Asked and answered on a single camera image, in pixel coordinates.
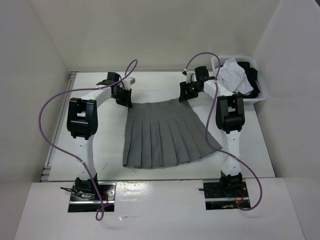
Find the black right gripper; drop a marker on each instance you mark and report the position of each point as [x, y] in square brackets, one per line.
[184, 87]

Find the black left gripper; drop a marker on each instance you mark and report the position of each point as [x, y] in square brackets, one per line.
[127, 101]

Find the grey pleated skirt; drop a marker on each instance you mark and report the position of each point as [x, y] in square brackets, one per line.
[165, 134]

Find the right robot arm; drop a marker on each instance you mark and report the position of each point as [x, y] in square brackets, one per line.
[229, 118]

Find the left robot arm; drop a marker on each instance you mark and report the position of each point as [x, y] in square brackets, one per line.
[82, 123]

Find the white plastic laundry basket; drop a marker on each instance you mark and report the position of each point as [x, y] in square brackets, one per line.
[259, 82]

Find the black skirt in basket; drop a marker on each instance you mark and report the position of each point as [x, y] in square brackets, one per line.
[252, 75]

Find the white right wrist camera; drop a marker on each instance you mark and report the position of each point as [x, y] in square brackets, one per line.
[189, 75]

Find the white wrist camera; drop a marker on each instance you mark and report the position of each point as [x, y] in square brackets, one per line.
[128, 82]
[189, 75]

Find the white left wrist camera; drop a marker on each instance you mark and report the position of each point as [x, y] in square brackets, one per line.
[128, 82]

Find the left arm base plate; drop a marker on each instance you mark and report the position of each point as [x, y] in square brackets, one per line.
[83, 202]

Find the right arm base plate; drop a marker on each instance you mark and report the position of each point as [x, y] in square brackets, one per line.
[217, 199]

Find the aluminium table edge rail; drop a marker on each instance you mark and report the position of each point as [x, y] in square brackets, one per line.
[58, 127]

